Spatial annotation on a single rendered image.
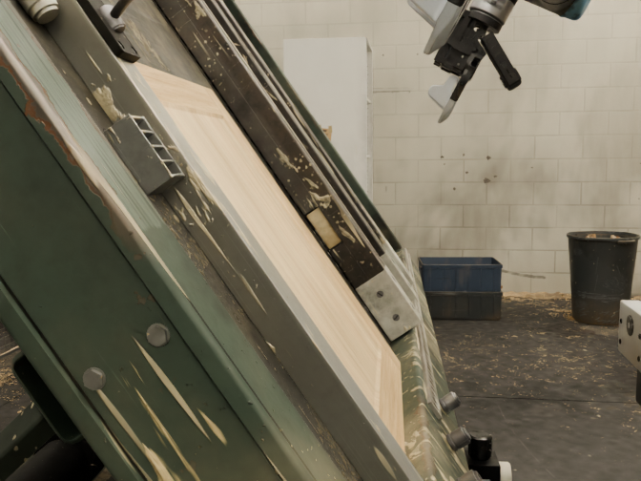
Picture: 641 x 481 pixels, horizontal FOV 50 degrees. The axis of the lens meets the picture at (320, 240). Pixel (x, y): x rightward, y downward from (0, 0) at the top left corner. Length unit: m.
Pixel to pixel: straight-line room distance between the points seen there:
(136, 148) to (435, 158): 5.68
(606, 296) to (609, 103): 1.84
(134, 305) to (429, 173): 5.88
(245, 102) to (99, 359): 0.95
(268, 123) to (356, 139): 3.57
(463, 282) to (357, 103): 1.56
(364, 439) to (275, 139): 0.76
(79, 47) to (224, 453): 0.43
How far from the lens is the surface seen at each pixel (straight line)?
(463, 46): 1.38
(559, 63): 6.43
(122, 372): 0.47
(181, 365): 0.45
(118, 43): 0.72
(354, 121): 4.91
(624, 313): 1.29
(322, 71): 4.96
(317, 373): 0.70
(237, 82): 1.36
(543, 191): 6.37
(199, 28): 1.40
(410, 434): 0.92
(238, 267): 0.68
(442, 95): 1.39
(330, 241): 1.34
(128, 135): 0.66
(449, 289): 5.33
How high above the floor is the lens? 1.25
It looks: 7 degrees down
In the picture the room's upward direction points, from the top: 1 degrees counter-clockwise
